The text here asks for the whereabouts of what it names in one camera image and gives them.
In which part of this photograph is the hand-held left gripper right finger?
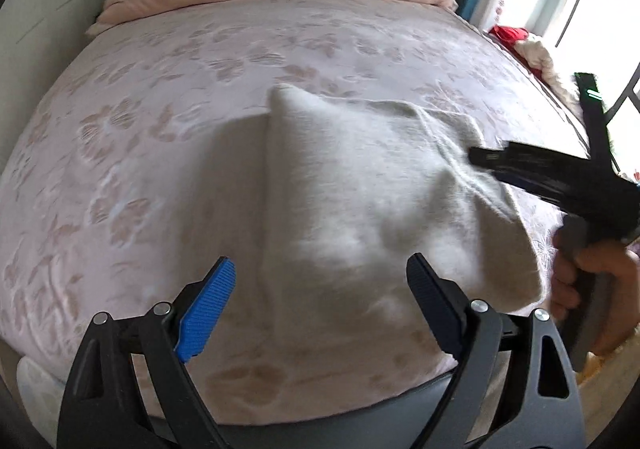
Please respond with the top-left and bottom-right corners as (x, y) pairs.
(405, 252), (586, 449)

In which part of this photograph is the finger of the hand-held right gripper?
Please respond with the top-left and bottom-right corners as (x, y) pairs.
(468, 141), (592, 200)

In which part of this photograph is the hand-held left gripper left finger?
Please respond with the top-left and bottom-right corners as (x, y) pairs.
(56, 256), (237, 449)

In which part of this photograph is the beige sweater with black hearts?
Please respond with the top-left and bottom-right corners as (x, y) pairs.
(267, 83), (547, 360)

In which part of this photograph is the person's right hand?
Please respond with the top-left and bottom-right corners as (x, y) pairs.
(549, 229), (640, 356)

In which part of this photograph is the red cloth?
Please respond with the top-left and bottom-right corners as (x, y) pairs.
(488, 25), (532, 48)

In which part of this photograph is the floral pink bed blanket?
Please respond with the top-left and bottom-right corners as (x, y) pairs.
(0, 0), (596, 428)

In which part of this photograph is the white bag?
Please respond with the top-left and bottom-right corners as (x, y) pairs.
(17, 344), (67, 411)

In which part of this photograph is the white wardrobe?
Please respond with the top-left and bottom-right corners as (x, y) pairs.
(0, 0), (127, 97)

